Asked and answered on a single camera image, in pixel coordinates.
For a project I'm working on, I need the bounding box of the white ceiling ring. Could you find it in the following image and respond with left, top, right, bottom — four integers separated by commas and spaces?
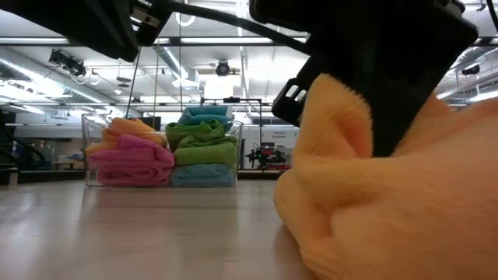
174, 11, 198, 28

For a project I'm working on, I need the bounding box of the yellow hanging cable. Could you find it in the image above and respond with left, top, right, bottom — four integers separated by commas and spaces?
152, 48, 160, 117

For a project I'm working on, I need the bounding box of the blue microfiber towel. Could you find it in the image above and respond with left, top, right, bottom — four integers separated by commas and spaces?
177, 106, 236, 126
170, 163, 237, 187

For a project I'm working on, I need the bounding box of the black overhead crossbar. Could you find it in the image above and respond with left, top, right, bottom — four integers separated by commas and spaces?
0, 36, 498, 47

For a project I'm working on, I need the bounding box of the orange microfiber towel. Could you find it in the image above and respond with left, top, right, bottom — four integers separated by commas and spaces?
85, 117, 169, 156
273, 73, 498, 280

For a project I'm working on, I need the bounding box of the pink microfiber towel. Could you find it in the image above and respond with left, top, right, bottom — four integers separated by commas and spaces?
88, 134, 176, 169
96, 166, 172, 187

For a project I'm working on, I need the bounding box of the black monitor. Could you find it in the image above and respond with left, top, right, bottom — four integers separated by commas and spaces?
140, 116, 162, 131

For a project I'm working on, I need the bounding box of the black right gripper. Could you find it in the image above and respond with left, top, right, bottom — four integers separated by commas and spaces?
248, 0, 479, 159

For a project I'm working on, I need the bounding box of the clear plastic bin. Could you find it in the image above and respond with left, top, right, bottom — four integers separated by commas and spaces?
81, 112, 244, 187

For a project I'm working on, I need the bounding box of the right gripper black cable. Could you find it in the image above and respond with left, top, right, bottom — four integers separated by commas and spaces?
167, 0, 312, 55

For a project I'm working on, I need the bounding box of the black hanging cable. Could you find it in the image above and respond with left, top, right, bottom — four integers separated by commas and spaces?
124, 46, 142, 120

